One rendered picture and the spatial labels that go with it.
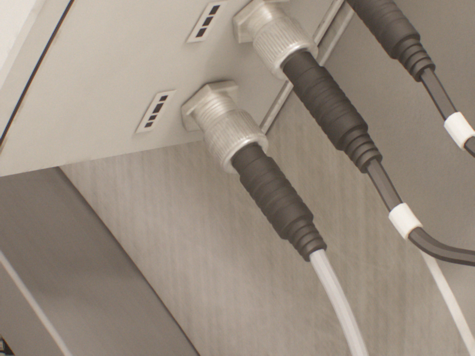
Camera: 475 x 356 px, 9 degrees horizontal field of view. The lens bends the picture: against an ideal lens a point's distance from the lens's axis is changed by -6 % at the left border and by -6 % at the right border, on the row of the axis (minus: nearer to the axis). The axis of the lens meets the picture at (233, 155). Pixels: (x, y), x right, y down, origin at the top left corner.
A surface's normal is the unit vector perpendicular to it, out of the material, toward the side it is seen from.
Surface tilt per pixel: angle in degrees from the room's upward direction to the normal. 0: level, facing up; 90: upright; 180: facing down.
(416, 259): 90
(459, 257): 74
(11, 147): 133
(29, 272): 40
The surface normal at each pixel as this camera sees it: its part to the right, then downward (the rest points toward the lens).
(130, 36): 0.51, 0.73
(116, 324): 0.40, -0.68
